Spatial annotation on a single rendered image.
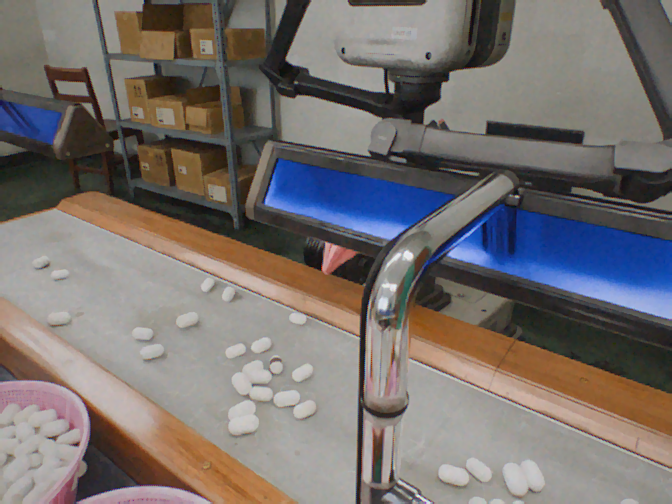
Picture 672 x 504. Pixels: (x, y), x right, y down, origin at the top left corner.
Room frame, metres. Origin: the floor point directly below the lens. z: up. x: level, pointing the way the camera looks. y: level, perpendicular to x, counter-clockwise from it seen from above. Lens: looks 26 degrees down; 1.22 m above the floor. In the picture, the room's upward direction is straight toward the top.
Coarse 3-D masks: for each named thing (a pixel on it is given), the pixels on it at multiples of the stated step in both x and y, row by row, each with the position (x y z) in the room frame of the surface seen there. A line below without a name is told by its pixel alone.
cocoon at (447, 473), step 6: (444, 468) 0.38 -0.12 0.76; (450, 468) 0.38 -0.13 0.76; (456, 468) 0.38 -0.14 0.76; (462, 468) 0.38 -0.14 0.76; (438, 474) 0.38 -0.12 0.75; (444, 474) 0.38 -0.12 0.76; (450, 474) 0.37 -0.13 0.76; (456, 474) 0.37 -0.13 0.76; (462, 474) 0.37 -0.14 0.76; (444, 480) 0.37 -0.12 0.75; (450, 480) 0.37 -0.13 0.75; (456, 480) 0.37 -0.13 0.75; (462, 480) 0.37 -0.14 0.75
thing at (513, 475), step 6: (504, 468) 0.38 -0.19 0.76; (510, 468) 0.38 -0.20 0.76; (516, 468) 0.38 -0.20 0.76; (504, 474) 0.38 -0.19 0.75; (510, 474) 0.37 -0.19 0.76; (516, 474) 0.37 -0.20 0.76; (522, 474) 0.37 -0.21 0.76; (510, 480) 0.37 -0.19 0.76; (516, 480) 0.36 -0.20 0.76; (522, 480) 0.36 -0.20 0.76; (510, 486) 0.36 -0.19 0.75; (516, 486) 0.36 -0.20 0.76; (522, 486) 0.36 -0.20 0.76; (516, 492) 0.36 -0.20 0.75; (522, 492) 0.35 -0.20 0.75
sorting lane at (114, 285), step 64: (0, 256) 0.95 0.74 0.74; (64, 256) 0.95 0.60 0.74; (128, 256) 0.95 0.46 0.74; (128, 320) 0.70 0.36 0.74; (256, 320) 0.70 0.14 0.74; (192, 384) 0.54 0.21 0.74; (256, 384) 0.54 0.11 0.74; (320, 384) 0.54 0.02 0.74; (448, 384) 0.54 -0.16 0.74; (256, 448) 0.43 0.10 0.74; (320, 448) 0.43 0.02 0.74; (448, 448) 0.43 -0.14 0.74; (512, 448) 0.43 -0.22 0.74; (576, 448) 0.43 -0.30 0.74
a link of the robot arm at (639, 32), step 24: (600, 0) 0.91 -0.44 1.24; (624, 0) 0.81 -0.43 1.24; (648, 0) 0.80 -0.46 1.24; (624, 24) 0.80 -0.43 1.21; (648, 24) 0.77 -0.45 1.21; (648, 48) 0.75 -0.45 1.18; (648, 72) 0.73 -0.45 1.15; (648, 96) 0.73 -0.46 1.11; (624, 192) 0.67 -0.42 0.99; (648, 192) 0.63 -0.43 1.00
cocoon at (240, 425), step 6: (234, 420) 0.45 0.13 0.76; (240, 420) 0.45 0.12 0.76; (246, 420) 0.45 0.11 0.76; (252, 420) 0.45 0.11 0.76; (258, 420) 0.46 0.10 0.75; (228, 426) 0.45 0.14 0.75; (234, 426) 0.44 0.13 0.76; (240, 426) 0.44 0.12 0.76; (246, 426) 0.45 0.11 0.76; (252, 426) 0.45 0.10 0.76; (258, 426) 0.45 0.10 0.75; (234, 432) 0.44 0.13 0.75; (240, 432) 0.44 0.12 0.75; (246, 432) 0.44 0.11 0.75
